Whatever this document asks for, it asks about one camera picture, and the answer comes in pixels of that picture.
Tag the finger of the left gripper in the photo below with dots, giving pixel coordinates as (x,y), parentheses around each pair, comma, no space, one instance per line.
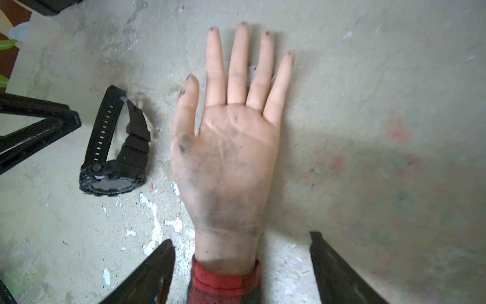
(23,143)
(24,106)

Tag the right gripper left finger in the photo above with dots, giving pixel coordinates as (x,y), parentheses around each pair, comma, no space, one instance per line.
(150,282)

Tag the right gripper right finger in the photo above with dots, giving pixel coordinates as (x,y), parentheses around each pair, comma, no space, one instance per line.
(336,280)

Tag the black wrist watch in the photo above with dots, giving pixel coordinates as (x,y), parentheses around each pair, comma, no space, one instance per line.
(118,150)

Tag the mannequin hand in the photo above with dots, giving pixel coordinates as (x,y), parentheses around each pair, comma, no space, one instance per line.
(224,164)

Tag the red plaid sleeve forearm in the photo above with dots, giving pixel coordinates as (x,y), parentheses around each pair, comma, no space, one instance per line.
(208,287)

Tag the black toolbox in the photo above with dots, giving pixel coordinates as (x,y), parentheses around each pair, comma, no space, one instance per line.
(49,7)

